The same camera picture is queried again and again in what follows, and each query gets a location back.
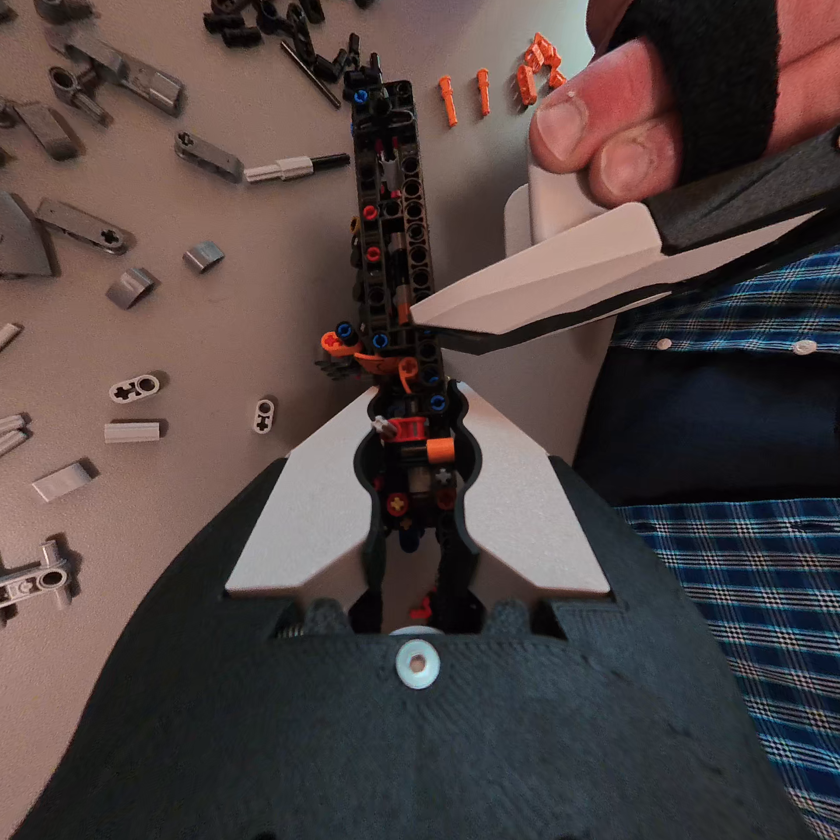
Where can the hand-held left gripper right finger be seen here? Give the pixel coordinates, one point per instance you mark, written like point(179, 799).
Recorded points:
point(531, 518)

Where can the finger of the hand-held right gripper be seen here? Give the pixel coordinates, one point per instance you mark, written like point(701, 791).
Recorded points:
point(558, 275)
point(630, 303)

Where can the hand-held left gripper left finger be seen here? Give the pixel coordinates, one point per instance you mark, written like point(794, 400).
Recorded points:
point(308, 518)

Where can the lego car chassis model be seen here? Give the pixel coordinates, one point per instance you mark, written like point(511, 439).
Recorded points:
point(410, 197)

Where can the black axle with grey sleeve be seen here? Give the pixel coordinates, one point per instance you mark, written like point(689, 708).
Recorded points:
point(282, 170)

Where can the orange lego curved panel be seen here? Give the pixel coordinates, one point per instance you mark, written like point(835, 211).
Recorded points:
point(527, 85)

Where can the orange lego long pin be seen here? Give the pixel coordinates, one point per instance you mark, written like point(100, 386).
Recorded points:
point(447, 98)
point(484, 92)

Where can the cluster of orange lego connectors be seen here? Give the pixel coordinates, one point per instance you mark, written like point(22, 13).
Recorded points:
point(548, 56)

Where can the pile of black lego pieces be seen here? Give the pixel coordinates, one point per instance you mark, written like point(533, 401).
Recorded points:
point(226, 26)

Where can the scattered grey lego pieces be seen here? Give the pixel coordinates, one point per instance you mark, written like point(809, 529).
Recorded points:
point(131, 72)

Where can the person's right hand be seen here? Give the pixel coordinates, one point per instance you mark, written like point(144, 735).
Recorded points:
point(610, 111)

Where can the dark navy garment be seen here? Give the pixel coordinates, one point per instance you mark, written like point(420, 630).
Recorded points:
point(709, 426)

